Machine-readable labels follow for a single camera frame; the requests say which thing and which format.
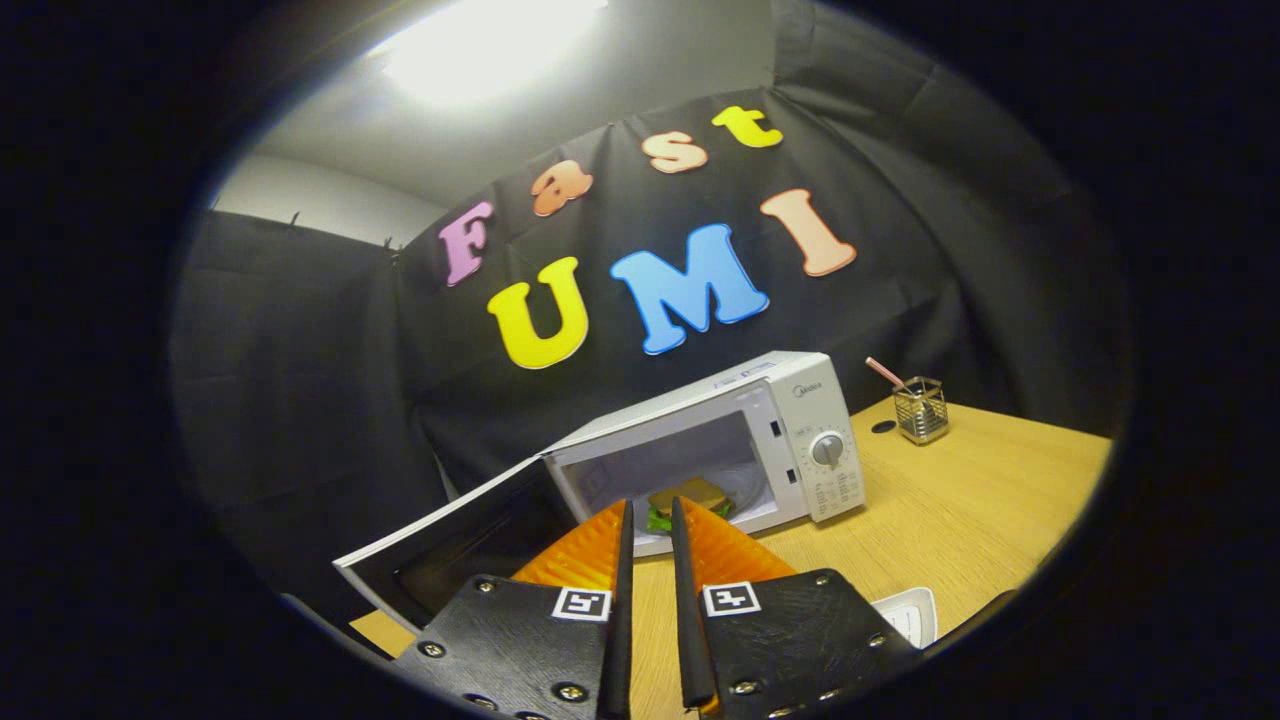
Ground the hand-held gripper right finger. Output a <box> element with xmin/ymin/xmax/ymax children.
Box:
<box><xmin>670</xmin><ymin>496</ymin><xmax>921</xmax><ymax>719</ymax></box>

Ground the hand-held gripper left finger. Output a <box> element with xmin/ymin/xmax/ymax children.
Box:
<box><xmin>395</xmin><ymin>499</ymin><xmax>635</xmax><ymax>720</ymax></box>

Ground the sandwich with green lettuce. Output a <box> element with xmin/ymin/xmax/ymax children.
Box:
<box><xmin>646</xmin><ymin>476</ymin><xmax>736</xmax><ymax>534</ymax></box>

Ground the white microwave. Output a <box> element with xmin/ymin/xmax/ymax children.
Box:
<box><xmin>333</xmin><ymin>351</ymin><xmax>867</xmax><ymax>633</ymax></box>

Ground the small white plate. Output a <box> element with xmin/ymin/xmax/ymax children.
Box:
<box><xmin>870</xmin><ymin>587</ymin><xmax>939</xmax><ymax>649</ymax></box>

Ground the black backdrop cloth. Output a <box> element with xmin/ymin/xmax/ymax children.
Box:
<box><xmin>170</xmin><ymin>0</ymin><xmax>1131</xmax><ymax>601</ymax></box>

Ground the metal wire mesh holder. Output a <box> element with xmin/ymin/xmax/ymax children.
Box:
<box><xmin>893</xmin><ymin>376</ymin><xmax>950</xmax><ymax>446</ymax></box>

